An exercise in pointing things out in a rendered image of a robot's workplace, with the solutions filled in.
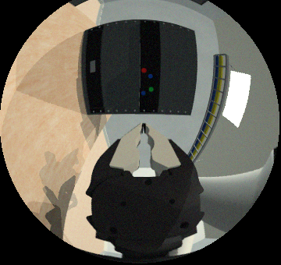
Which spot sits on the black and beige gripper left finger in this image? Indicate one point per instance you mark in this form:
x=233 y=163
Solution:
x=121 y=156

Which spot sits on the black server rack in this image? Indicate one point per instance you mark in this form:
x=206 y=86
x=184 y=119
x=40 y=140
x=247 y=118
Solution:
x=116 y=68

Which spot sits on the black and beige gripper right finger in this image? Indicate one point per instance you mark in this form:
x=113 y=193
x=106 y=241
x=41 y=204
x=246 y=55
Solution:
x=166 y=155

